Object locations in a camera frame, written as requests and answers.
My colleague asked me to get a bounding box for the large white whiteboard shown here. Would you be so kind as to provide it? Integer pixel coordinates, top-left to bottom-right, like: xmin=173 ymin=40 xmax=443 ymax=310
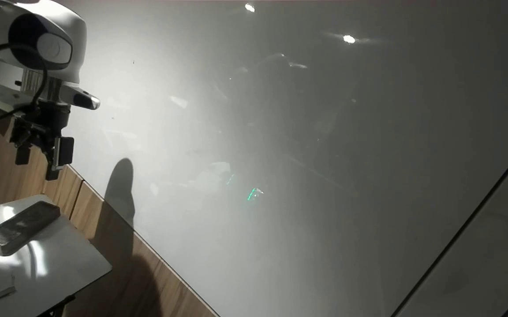
xmin=59 ymin=0 xmax=508 ymax=317

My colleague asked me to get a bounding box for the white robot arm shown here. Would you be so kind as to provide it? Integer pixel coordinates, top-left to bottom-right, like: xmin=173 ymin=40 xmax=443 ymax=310
xmin=0 ymin=0 xmax=101 ymax=179

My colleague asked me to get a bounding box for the small white side table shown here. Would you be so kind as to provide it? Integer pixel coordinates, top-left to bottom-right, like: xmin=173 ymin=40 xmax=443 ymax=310
xmin=0 ymin=215 xmax=111 ymax=317

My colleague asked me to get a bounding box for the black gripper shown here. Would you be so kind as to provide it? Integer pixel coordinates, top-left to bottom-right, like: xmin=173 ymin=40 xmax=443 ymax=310
xmin=11 ymin=102 xmax=74 ymax=179

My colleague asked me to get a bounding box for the black foam board duster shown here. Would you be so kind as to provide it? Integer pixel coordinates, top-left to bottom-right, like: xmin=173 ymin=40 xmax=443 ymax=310
xmin=0 ymin=201 xmax=60 ymax=255

